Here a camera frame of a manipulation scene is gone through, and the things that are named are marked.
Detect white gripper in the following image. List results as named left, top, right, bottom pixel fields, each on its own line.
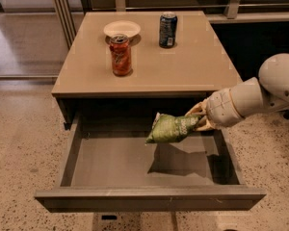
left=186, top=89, right=243, bottom=132

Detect green jalapeno chip bag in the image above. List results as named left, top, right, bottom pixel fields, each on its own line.
left=145, top=113, right=201, bottom=143

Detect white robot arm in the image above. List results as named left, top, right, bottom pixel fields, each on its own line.
left=187, top=53, right=289, bottom=131

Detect grey drawer cabinet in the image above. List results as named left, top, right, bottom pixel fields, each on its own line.
left=52, top=11, right=241, bottom=122

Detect open grey top drawer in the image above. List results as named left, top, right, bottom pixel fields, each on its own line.
left=35, top=115, right=266, bottom=212

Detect dark blue soda can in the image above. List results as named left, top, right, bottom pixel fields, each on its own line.
left=159, top=12, right=177, bottom=48

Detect orange soda can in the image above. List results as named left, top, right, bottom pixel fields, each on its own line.
left=109, top=34, right=132, bottom=76

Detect white paper plate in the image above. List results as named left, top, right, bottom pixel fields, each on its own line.
left=103, top=20, right=141, bottom=38

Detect metal window frame rails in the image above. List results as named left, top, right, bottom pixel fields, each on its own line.
left=53, top=0, right=289, bottom=49

